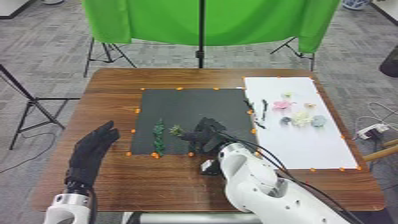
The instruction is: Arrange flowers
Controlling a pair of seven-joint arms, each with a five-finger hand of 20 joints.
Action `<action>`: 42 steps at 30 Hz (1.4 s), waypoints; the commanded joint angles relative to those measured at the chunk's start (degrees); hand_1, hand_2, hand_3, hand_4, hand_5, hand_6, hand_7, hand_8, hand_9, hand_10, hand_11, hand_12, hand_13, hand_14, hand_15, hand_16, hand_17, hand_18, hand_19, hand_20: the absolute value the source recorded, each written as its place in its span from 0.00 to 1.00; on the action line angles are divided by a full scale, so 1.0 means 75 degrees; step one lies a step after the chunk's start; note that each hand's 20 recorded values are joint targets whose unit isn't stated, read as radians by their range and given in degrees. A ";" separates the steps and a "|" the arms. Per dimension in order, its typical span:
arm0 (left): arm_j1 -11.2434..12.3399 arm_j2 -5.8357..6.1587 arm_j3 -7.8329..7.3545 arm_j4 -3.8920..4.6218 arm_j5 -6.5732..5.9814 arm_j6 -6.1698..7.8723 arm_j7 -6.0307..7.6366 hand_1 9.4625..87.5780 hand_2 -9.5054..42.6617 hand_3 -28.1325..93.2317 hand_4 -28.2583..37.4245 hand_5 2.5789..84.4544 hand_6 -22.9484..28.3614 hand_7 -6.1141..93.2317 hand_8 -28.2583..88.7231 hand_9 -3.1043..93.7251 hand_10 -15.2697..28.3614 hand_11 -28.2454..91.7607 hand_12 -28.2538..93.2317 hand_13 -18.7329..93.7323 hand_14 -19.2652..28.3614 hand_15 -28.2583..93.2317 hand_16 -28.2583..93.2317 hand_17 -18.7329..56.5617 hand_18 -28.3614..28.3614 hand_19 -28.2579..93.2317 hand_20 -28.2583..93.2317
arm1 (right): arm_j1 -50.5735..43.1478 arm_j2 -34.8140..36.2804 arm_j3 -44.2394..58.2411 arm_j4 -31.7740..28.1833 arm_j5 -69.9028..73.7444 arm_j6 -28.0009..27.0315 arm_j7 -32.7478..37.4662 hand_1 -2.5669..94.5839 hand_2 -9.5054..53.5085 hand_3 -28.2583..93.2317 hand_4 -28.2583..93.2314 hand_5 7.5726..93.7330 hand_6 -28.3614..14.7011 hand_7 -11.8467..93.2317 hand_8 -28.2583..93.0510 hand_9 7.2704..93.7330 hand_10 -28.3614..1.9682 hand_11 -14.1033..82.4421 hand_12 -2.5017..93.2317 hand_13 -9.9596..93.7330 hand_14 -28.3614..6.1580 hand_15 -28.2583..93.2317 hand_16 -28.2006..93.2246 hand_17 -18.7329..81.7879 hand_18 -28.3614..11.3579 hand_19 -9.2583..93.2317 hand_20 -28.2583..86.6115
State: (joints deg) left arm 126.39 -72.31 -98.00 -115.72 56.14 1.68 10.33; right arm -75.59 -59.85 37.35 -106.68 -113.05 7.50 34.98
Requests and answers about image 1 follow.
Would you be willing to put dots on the white sheet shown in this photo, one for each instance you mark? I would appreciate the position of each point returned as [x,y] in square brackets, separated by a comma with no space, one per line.
[295,146]

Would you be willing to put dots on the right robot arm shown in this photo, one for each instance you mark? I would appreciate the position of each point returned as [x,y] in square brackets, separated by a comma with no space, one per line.
[251,176]

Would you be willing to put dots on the black backdrop stand legs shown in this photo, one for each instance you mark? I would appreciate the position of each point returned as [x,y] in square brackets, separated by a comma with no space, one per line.
[109,53]
[303,55]

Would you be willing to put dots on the dark mat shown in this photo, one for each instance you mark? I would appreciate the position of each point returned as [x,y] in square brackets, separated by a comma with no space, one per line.
[183,106]

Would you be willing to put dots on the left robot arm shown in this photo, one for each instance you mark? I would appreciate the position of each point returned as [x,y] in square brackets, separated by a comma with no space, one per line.
[70,206]

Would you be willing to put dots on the pale grey bar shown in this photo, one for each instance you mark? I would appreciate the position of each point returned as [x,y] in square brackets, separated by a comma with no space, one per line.
[196,218]

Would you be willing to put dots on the small spiky green sprig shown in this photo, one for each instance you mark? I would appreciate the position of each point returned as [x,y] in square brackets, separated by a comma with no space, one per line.
[176,130]

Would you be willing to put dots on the black tripod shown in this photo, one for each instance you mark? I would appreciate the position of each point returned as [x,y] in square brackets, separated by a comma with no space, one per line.
[34,100]

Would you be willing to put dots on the long green sprig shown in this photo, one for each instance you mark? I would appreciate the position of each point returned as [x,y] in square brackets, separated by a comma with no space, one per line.
[159,136]

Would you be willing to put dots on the wooden stick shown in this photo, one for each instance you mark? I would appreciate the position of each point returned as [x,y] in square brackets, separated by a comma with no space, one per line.
[379,155]

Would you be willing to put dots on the black upright pole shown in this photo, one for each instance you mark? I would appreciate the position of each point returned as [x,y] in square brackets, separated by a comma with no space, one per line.
[201,33]

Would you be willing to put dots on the white power strip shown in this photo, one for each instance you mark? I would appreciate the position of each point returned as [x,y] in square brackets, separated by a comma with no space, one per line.
[372,130]

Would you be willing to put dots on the pink flower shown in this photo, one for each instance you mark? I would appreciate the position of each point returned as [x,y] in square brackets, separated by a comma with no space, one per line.
[283,105]

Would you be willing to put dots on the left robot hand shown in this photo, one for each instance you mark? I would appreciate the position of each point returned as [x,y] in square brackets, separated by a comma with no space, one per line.
[89,153]

